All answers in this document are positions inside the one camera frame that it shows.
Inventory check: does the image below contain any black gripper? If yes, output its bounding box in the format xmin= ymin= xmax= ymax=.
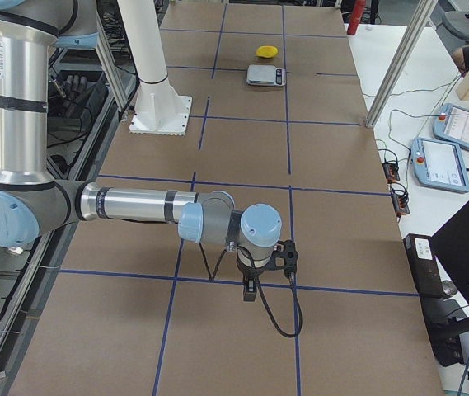
xmin=237 ymin=252 xmax=258 ymax=302

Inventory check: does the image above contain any yellow mango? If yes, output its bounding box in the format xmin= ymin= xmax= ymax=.
xmin=256 ymin=45 xmax=279 ymax=59

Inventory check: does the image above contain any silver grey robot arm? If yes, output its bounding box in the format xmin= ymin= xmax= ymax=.
xmin=0 ymin=1 xmax=282 ymax=301

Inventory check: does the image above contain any near orange black adapter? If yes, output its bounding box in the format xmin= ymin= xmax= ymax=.
xmin=389 ymin=181 xmax=410 ymax=218

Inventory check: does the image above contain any orange black adapter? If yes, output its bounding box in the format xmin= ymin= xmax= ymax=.
xmin=389 ymin=181 xmax=410 ymax=218
xmin=380 ymin=148 xmax=400 ymax=183

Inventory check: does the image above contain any far orange black adapter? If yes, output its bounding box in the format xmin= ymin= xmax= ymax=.
xmin=380 ymin=148 xmax=400 ymax=183

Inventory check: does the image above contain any black computer box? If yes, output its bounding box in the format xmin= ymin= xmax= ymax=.
xmin=403 ymin=233 xmax=469 ymax=367

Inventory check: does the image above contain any silver digital kitchen scale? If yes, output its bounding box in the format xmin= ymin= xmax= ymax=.
xmin=246 ymin=64 xmax=286 ymax=87

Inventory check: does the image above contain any near blue teach pendant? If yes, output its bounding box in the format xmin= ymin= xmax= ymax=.
xmin=410 ymin=137 xmax=469 ymax=193

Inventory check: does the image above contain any blue teach pendant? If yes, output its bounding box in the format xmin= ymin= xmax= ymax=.
xmin=433 ymin=103 xmax=469 ymax=151
xmin=410 ymin=137 xmax=469 ymax=193

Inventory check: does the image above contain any far blue teach pendant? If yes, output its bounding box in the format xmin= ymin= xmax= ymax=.
xmin=433 ymin=103 xmax=469 ymax=151

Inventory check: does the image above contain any red bottle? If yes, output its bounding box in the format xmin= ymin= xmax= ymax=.
xmin=346 ymin=0 xmax=367 ymax=35

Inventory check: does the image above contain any seated person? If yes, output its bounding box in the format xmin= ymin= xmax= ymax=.
xmin=451 ymin=45 xmax=469 ymax=76

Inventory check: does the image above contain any grey office chair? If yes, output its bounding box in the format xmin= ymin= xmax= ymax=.
xmin=439 ymin=0 xmax=469 ymax=44

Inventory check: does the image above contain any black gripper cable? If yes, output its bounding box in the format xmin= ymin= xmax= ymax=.
xmin=198 ymin=241 xmax=303 ymax=338

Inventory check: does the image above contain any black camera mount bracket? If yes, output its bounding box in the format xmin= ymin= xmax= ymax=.
xmin=265 ymin=239 xmax=298 ymax=279

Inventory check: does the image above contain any white column with base plate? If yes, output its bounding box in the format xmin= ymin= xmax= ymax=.
xmin=118 ymin=0 xmax=192 ymax=135

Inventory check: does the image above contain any aluminium frame post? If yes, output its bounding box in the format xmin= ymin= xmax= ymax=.
xmin=365 ymin=0 xmax=438 ymax=128

